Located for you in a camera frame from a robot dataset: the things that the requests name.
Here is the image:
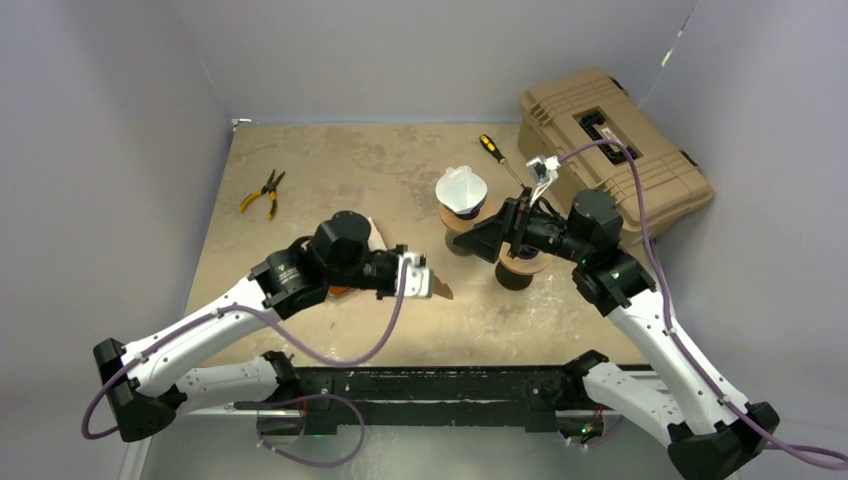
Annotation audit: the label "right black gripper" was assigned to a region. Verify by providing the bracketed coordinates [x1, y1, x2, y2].
[455, 187, 590, 264]

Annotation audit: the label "blue glass dripper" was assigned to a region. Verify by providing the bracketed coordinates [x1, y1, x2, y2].
[449, 197, 487, 220]
[517, 246, 539, 260]

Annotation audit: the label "grey glass carafe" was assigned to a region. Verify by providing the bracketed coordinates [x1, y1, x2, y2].
[445, 228, 478, 256]

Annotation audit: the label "wooden dripper ring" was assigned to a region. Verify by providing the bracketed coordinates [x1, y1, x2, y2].
[498, 251, 554, 276]
[438, 198, 498, 236]

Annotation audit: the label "orange coffee filter box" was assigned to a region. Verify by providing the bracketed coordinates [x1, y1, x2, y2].
[327, 217, 389, 301]

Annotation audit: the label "red black coffee carafe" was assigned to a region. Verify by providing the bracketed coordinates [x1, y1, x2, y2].
[495, 263, 534, 291]

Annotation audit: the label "white paper coffee filter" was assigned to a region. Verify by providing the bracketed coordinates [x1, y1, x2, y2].
[435, 166, 488, 210]

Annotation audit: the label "brown paper coffee filter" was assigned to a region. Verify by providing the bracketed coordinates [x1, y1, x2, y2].
[431, 276, 454, 300]

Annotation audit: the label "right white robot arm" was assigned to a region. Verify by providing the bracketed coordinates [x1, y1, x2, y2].
[452, 190, 779, 479]

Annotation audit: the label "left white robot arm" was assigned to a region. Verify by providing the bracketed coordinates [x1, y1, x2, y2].
[81, 211, 434, 442]

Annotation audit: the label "yellow black screwdriver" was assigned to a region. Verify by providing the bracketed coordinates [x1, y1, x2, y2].
[479, 134, 525, 188]

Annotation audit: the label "tan plastic tool case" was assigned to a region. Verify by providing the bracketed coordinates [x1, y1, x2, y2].
[518, 67, 714, 246]

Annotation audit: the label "yellow handled pliers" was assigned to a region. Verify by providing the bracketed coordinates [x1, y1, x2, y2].
[238, 169, 286, 221]

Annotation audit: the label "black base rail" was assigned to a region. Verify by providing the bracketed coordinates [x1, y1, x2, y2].
[235, 365, 612, 440]

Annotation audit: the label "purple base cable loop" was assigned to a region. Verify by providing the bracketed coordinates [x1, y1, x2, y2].
[255, 394, 366, 468]

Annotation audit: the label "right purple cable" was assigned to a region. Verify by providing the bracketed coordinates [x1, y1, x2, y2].
[559, 139, 848, 472]

